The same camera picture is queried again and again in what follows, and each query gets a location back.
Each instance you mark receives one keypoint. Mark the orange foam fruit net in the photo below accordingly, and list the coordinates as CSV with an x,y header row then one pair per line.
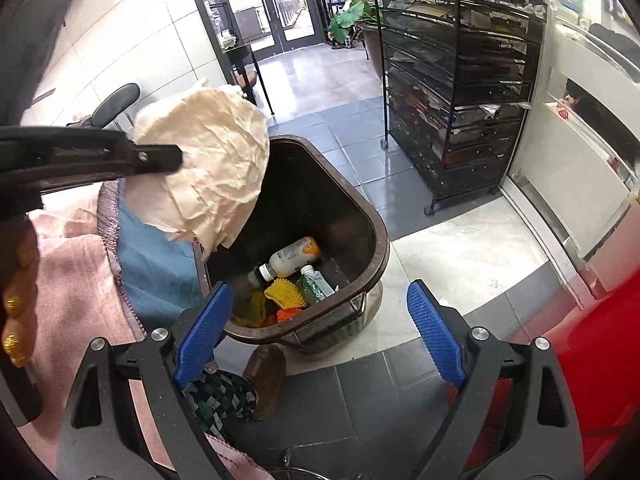
x,y
287,314

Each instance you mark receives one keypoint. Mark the orange juice bottle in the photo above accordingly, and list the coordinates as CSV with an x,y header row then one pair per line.
x,y
292,257

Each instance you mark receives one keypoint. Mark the glass double doors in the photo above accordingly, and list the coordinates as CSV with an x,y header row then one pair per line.
x,y
270,5

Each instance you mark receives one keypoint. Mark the pink polka dot blanket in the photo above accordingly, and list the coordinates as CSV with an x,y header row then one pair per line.
x,y
75,270

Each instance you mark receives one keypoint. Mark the dark door frame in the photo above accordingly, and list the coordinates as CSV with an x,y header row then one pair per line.
x,y
200,10

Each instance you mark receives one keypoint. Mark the white counter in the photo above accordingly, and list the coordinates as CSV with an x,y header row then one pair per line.
x,y
575,160

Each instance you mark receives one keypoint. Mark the green drink carton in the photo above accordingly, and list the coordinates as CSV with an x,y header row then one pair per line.
x,y
312,287

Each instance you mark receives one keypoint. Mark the black stool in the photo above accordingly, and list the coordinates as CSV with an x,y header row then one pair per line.
x,y
117,102

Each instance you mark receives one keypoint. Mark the black trash can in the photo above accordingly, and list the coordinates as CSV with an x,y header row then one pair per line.
x,y
310,200

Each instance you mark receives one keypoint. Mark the cream paper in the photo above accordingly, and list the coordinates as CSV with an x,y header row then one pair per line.
x,y
210,160

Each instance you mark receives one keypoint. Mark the yellow plastic wrapper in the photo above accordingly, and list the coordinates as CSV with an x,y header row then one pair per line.
x,y
252,310

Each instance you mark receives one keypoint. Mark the yellow foam fruit net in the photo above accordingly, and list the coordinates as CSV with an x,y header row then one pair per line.
x,y
282,292

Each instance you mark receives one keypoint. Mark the red plastic object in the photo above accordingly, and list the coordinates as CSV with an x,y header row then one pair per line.
x,y
600,360

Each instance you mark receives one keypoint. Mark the black mesh cart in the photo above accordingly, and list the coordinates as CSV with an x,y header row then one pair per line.
x,y
465,110

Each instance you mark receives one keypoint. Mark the brown seat chair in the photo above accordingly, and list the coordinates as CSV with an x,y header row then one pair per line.
x,y
247,80

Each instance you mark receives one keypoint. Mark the person's patterned trouser leg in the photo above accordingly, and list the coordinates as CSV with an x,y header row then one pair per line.
x,y
220,400

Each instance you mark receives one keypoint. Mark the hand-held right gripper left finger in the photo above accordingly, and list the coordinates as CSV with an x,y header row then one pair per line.
x,y
202,335

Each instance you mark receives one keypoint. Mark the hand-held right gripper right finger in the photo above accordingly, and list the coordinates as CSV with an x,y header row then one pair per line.
x,y
435,335

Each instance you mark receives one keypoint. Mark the person's left hand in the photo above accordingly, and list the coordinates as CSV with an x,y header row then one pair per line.
x,y
20,280

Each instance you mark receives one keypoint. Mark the brown shoe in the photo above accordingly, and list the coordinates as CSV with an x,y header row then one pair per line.
x,y
267,375

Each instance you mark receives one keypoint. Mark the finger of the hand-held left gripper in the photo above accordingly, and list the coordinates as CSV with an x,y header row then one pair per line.
x,y
110,157

